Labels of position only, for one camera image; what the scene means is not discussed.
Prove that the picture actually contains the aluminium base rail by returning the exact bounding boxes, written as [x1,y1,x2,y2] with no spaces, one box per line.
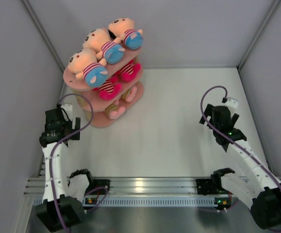
[23,176,281,195]

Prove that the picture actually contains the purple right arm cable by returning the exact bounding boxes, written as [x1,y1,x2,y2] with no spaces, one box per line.
[200,85,281,231]

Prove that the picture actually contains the pink wooden shelf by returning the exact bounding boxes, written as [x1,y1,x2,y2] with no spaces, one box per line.
[63,49,144,128]

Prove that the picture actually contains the white slotted cable duct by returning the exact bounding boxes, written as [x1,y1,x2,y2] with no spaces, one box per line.
[82,197,230,208]

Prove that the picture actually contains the white panda toy yellow glasses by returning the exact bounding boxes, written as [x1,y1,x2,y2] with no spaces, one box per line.
[93,76,122,100]

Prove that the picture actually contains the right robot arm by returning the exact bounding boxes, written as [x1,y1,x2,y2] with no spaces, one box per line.
[199,104,281,229]

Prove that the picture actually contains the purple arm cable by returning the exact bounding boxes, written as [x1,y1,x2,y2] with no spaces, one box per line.
[200,85,281,231]
[48,93,110,233]

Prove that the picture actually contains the black-haired boy doll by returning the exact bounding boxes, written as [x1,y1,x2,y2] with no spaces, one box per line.
[108,17,143,50]

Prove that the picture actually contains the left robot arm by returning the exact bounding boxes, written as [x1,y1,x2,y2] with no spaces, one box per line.
[36,106,95,233]

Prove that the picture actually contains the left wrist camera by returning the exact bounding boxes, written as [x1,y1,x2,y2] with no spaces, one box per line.
[56,103,73,121]

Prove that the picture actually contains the pink frog toy striped shirt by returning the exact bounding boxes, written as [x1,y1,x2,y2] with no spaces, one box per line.
[105,100,125,120]

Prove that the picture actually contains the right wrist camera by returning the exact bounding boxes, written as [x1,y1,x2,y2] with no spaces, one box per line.
[222,97,238,114]

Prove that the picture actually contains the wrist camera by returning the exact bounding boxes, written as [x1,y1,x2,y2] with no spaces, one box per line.
[222,97,238,114]
[56,103,73,121]

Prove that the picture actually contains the peach pig toy blue shorts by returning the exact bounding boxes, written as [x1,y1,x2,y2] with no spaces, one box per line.
[83,28,125,64]

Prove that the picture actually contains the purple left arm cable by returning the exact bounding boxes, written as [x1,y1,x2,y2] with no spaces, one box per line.
[48,93,110,233]

